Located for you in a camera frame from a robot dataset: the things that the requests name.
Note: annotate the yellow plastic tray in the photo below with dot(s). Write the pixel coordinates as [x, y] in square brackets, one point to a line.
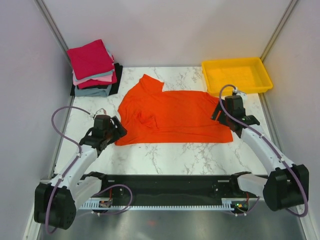
[249, 75]

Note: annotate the black folded t shirt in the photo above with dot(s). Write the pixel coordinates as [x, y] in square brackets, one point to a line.
[115, 86]

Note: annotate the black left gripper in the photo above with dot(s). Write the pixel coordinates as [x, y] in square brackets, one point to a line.
[119, 131]

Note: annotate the crimson folded t shirt lower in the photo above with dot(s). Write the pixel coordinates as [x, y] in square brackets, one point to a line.
[96, 83]

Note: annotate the crimson folded t shirt top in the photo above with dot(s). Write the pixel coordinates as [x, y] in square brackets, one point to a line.
[90, 59]

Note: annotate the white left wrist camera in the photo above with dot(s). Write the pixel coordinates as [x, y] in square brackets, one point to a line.
[100, 111]

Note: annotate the left aluminium frame post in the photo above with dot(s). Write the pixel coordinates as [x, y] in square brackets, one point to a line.
[44, 10]

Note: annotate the orange t shirt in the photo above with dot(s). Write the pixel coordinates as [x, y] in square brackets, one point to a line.
[151, 116]

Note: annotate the crimson folded t shirt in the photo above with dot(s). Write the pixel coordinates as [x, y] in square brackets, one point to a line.
[90, 59]
[96, 83]

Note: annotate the white slotted cable duct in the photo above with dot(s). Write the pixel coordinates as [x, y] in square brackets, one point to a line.
[102, 204]

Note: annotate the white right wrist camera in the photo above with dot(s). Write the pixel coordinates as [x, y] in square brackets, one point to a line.
[237, 92]

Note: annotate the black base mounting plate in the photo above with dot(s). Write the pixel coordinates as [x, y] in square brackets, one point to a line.
[168, 189]

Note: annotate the pink folded t shirt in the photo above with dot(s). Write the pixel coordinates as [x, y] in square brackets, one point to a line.
[103, 79]

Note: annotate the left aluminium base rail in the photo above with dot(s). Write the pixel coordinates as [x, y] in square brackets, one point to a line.
[32, 228]

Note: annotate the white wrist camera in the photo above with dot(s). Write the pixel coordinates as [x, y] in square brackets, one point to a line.
[237, 92]
[100, 111]

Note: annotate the aluminium frame post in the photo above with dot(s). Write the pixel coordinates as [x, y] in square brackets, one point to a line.
[280, 26]
[44, 10]

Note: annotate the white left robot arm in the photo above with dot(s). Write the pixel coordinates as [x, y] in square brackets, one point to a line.
[56, 202]

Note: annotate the grey-blue folded t shirt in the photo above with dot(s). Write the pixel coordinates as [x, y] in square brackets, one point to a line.
[92, 92]

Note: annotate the right aluminium frame post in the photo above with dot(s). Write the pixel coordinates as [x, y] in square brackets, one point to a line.
[280, 26]

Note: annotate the teal folded t shirt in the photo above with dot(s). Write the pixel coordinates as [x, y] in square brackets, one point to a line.
[100, 75]

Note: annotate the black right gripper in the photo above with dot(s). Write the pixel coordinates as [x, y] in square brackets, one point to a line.
[218, 108]

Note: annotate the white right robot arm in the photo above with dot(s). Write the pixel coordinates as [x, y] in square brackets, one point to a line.
[248, 182]

